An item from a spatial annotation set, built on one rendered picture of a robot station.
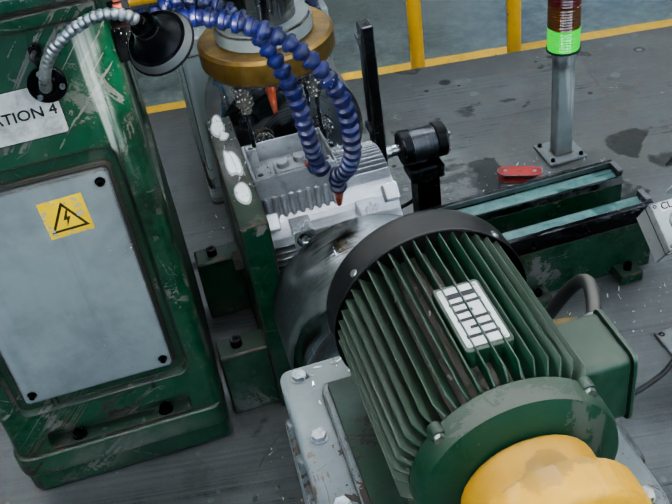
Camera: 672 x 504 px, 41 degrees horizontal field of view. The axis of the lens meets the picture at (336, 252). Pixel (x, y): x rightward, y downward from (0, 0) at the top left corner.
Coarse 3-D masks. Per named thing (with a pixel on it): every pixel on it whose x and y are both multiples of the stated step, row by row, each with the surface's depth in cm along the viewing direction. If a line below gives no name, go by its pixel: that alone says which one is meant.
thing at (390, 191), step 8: (384, 184) 130; (392, 184) 130; (384, 192) 130; (392, 192) 130; (384, 200) 131; (392, 200) 131; (272, 216) 127; (272, 224) 127; (280, 224) 128; (272, 232) 128
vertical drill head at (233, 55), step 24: (240, 0) 111; (264, 0) 111; (288, 0) 113; (288, 24) 113; (312, 24) 116; (216, 48) 115; (240, 48) 113; (312, 48) 113; (216, 72) 114; (240, 72) 112; (264, 72) 112; (240, 96) 117; (312, 96) 120
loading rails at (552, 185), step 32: (608, 160) 155; (512, 192) 153; (544, 192) 152; (576, 192) 153; (608, 192) 154; (640, 192) 147; (512, 224) 153; (544, 224) 146; (576, 224) 143; (608, 224) 145; (544, 256) 145; (576, 256) 147; (608, 256) 149; (640, 256) 151; (544, 288) 148
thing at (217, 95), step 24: (336, 72) 154; (216, 96) 154; (264, 96) 147; (240, 120) 148; (264, 120) 149; (288, 120) 150; (336, 120) 153; (360, 120) 154; (240, 144) 150; (336, 144) 155
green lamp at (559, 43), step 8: (552, 32) 163; (568, 32) 162; (576, 32) 163; (552, 40) 164; (560, 40) 163; (568, 40) 163; (576, 40) 164; (552, 48) 165; (560, 48) 164; (568, 48) 164; (576, 48) 165
